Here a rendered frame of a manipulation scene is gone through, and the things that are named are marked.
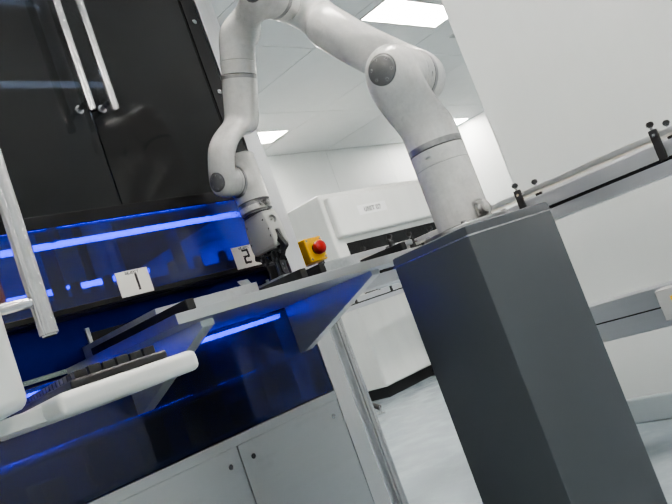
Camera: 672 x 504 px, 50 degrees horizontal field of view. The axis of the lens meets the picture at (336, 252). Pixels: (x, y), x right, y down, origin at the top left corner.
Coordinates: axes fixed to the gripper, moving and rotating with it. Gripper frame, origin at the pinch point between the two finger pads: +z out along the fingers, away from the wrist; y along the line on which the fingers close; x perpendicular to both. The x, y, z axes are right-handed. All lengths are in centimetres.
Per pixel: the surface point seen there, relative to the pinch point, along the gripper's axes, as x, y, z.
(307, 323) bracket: -7.6, 4.7, 15.0
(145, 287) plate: 30.7, 11.2, -5.5
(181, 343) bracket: 42.4, -14.2, 11.1
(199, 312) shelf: 46, -29, 8
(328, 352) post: -17.3, 11.3, 24.3
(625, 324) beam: -93, -37, 48
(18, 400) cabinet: 86, -44, 13
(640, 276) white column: -152, -22, 40
